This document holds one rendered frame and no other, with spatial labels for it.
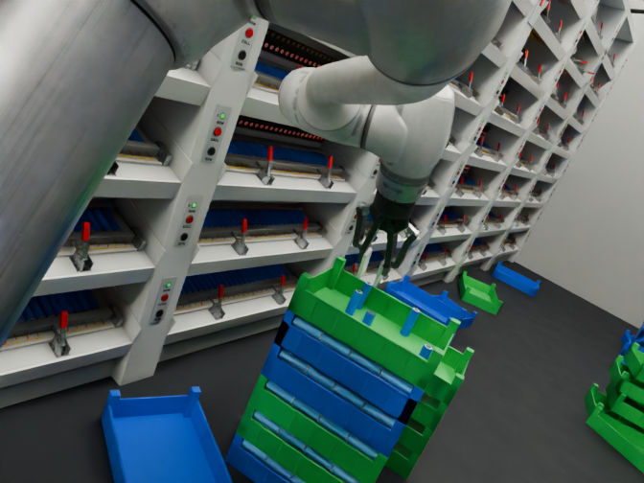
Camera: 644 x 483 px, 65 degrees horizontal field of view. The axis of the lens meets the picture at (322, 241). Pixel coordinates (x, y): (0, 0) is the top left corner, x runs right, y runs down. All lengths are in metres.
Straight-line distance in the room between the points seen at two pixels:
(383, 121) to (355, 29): 0.52
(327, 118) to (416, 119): 0.14
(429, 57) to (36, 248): 0.25
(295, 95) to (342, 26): 0.55
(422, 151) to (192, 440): 0.81
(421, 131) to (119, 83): 0.59
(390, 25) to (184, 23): 0.12
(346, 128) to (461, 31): 0.54
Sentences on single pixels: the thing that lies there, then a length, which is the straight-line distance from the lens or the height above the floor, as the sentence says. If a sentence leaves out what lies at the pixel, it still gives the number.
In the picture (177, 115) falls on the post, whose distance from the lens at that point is 1.11.
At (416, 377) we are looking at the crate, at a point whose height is 0.42.
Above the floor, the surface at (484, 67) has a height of 1.07.
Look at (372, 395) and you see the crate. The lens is 1.00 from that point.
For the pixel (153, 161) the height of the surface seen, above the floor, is 0.55.
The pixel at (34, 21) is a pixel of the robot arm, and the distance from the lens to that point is 0.30.
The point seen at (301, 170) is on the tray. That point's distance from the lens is 1.46.
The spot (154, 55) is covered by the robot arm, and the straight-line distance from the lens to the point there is 0.32.
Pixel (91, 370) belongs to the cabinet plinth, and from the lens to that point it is 1.31.
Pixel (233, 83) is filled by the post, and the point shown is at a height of 0.75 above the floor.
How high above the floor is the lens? 0.85
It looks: 18 degrees down
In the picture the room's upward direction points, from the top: 23 degrees clockwise
